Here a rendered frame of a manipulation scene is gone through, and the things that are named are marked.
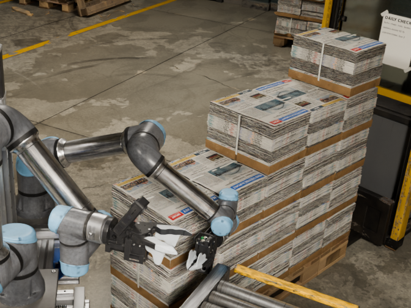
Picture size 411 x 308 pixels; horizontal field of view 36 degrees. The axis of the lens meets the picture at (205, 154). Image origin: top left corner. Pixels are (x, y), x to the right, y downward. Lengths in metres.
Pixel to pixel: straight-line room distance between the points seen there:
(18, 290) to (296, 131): 1.43
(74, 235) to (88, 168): 2.92
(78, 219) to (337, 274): 2.29
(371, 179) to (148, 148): 2.10
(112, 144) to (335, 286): 1.70
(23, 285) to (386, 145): 2.52
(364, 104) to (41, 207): 1.71
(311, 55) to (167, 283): 1.37
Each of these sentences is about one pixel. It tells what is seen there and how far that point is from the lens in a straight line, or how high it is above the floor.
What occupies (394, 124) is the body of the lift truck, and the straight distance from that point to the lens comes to 3.86.
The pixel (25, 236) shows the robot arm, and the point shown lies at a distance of 1.93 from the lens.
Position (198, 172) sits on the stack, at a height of 0.83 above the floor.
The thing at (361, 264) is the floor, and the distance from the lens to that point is 3.81.
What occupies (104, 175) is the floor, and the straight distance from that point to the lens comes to 4.46.
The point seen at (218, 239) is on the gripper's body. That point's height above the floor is 0.79.
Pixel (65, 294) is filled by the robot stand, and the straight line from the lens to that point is 2.15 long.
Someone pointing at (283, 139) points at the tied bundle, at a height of 0.98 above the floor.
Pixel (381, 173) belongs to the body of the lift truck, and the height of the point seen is 0.39.
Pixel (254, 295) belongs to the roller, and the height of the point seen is 0.80.
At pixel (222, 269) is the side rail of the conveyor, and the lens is 2.21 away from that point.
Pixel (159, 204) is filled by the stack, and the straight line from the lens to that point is 2.50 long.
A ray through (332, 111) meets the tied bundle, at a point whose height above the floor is 1.02.
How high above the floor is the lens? 2.11
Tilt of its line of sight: 26 degrees down
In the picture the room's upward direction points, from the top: 4 degrees clockwise
